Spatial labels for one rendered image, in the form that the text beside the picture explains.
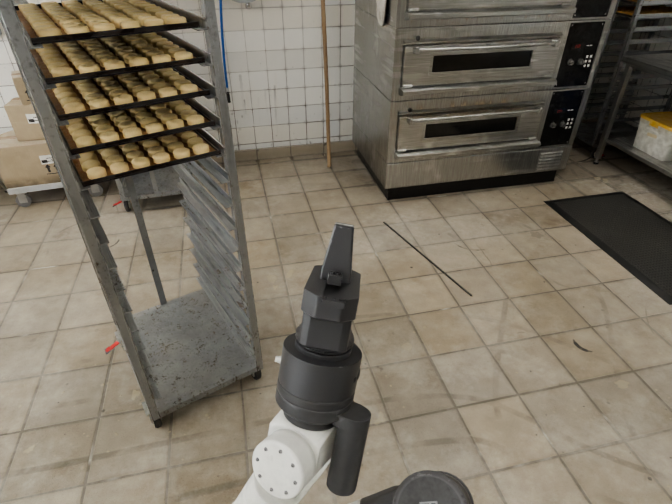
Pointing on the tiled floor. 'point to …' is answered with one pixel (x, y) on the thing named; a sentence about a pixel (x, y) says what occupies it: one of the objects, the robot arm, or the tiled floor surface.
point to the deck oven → (472, 90)
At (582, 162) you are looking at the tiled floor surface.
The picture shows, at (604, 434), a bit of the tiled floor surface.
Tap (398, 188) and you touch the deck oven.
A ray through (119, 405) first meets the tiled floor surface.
